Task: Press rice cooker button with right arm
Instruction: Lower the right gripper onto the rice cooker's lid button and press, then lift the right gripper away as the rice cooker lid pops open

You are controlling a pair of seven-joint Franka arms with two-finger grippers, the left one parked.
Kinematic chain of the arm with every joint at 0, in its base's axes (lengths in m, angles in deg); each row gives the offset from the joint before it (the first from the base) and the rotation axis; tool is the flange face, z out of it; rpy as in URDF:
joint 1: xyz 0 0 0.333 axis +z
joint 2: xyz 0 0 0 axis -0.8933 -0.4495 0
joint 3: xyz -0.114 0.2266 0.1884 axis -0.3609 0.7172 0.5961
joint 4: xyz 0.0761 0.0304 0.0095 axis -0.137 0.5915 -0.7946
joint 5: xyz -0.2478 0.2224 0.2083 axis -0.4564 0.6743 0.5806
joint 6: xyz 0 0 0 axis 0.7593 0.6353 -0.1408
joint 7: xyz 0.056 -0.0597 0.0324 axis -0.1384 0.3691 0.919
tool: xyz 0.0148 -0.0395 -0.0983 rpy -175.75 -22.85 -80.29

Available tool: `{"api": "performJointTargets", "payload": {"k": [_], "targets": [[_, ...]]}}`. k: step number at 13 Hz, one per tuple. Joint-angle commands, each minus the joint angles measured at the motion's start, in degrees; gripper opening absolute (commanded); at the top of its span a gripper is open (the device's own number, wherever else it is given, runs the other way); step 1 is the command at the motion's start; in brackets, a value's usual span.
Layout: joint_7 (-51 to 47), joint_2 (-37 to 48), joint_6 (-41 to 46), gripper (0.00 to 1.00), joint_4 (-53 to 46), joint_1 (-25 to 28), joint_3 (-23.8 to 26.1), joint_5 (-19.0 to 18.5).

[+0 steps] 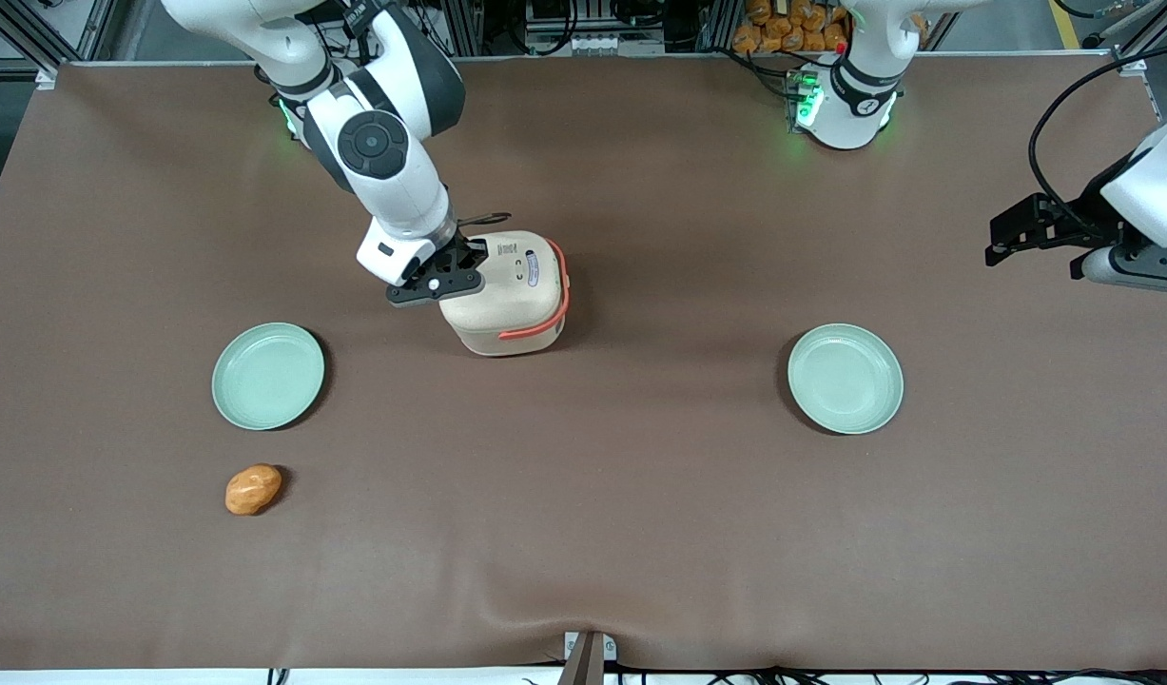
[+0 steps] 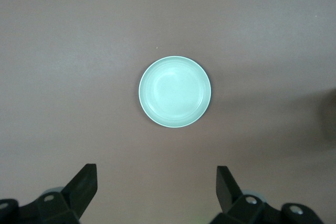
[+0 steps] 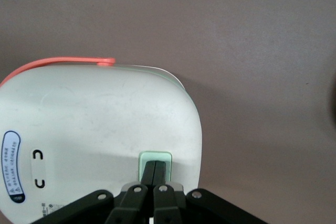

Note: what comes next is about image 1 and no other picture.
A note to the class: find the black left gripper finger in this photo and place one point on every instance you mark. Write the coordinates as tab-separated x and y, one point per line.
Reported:
1092	259
1025	228

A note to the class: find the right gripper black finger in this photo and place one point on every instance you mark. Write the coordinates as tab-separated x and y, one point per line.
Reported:
471	250
431	288

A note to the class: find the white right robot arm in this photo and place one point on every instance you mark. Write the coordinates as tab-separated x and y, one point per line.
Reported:
383	143

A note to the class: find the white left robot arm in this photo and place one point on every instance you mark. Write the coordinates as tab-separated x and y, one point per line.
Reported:
847	100

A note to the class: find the metal table corner clamp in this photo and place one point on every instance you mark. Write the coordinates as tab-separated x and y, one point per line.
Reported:
47	78
1132	66

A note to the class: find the mint green plate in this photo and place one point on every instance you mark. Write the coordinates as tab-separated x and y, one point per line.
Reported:
267	376
846	379

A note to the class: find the white power strip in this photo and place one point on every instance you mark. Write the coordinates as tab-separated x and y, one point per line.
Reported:
564	43

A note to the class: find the brown toy potato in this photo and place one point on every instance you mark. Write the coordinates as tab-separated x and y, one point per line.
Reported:
253	490

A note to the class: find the brown table cloth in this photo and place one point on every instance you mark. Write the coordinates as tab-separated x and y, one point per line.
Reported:
640	495

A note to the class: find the pile of orange toy foods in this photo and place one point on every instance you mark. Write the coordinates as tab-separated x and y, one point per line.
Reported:
792	27

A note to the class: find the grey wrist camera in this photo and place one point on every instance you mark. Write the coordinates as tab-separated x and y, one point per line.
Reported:
1139	271

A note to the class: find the metal table edge bracket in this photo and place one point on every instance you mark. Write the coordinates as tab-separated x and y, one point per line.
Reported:
588	656

